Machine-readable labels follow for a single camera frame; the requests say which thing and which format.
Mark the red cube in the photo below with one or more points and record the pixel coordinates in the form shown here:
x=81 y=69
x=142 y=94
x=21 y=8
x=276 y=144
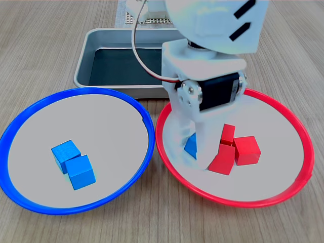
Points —
x=227 y=134
x=246 y=150
x=222 y=160

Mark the blue cube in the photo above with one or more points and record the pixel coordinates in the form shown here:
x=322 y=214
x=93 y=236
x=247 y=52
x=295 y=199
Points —
x=81 y=174
x=191 y=148
x=64 y=152

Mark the red-rimmed white plate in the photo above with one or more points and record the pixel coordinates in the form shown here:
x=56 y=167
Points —
x=273 y=121

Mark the black mat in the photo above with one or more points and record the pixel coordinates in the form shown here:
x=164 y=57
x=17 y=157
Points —
x=114 y=68

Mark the steel tray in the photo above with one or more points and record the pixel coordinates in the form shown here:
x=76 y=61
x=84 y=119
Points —
x=83 y=58

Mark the blue-rimmed white plate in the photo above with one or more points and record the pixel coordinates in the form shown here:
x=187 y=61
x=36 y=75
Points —
x=76 y=119

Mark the pale perforated base plate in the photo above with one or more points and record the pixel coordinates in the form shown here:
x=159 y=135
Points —
x=130 y=19

